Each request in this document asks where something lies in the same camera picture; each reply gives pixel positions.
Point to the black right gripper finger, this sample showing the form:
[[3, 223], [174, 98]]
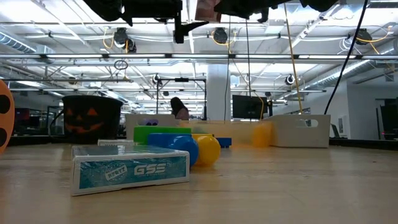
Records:
[[230, 7]]

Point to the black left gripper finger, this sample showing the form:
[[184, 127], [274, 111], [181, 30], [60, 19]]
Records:
[[189, 27]]

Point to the bright green long toy brick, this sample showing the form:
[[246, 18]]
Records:
[[155, 132]]

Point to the small dark blue toy brick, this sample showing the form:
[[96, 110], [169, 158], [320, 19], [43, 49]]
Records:
[[224, 142]]

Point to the long ceiling light strip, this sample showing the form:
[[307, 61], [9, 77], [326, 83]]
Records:
[[186, 56]]

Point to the white building column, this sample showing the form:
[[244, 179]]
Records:
[[217, 93]]

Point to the person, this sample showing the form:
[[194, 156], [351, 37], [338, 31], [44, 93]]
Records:
[[178, 110]]

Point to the white plastic bin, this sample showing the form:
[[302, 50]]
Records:
[[168, 119], [289, 137]]

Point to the black computer monitor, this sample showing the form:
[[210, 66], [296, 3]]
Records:
[[248, 107]]

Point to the orange translucent bin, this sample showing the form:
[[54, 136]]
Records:
[[239, 130]]

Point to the black pumpkin-face bucket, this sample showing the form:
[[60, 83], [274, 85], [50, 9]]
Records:
[[90, 121]]

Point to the Nertz playing card deck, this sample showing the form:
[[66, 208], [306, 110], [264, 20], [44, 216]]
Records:
[[130, 171]]

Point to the orange foam die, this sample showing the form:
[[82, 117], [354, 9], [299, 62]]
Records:
[[4, 118]]

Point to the black background rig frame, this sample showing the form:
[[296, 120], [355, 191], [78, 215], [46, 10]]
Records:
[[182, 80]]

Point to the silver ceiling duct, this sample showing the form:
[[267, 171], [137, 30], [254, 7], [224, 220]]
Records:
[[15, 43]]

